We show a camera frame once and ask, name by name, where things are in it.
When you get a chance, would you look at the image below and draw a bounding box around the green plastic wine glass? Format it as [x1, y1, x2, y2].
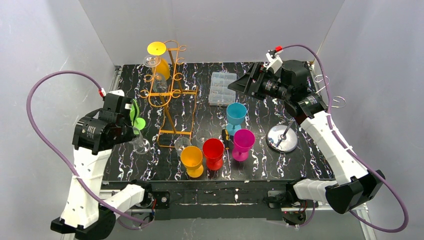
[130, 98, 146, 131]

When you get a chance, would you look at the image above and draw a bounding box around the clear wine glass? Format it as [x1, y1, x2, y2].
[143, 55, 170, 93]
[130, 127, 151, 155]

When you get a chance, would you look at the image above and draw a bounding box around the blue plastic wine glass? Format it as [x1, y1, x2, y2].
[226, 102, 247, 136]

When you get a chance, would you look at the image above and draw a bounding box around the magenta plastic wine glass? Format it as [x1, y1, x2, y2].
[232, 129, 256, 162]

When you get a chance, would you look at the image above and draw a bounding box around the silver wire glass stand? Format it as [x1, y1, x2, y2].
[266, 74, 347, 153]

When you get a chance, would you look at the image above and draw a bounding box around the clear tumbler glass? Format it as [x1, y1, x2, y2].
[174, 136, 192, 156]
[195, 129, 212, 146]

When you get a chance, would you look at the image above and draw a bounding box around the gold wire glass rack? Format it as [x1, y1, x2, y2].
[139, 40, 198, 148]

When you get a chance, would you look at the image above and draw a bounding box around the red plastic wine glass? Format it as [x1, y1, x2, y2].
[202, 138, 225, 171]

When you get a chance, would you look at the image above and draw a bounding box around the orange plastic wine glass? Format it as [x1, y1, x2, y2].
[180, 146, 204, 178]

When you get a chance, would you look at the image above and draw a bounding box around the yellow foot orange glass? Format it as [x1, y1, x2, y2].
[147, 41, 171, 80]

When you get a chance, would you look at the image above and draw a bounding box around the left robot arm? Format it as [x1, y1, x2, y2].
[50, 90, 153, 240]

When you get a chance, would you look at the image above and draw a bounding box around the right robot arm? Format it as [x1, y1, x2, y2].
[228, 60, 385, 214]

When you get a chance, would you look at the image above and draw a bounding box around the clear plastic compartment box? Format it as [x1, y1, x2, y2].
[208, 72, 238, 107]

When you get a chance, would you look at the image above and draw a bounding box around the yellow black screwdriver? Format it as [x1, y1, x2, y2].
[221, 128, 231, 171]

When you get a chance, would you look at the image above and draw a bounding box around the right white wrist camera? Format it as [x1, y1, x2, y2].
[264, 45, 283, 74]

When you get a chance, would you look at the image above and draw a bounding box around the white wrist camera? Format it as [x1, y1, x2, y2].
[102, 89, 125, 113]
[264, 45, 283, 74]

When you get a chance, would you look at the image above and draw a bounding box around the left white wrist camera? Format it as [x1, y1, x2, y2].
[102, 89, 125, 113]

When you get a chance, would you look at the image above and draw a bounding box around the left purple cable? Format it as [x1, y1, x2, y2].
[26, 70, 150, 231]

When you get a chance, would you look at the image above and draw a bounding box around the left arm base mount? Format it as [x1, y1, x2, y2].
[120, 190, 171, 229]

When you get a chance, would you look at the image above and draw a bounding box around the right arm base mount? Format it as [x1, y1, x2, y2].
[262, 190, 319, 230]

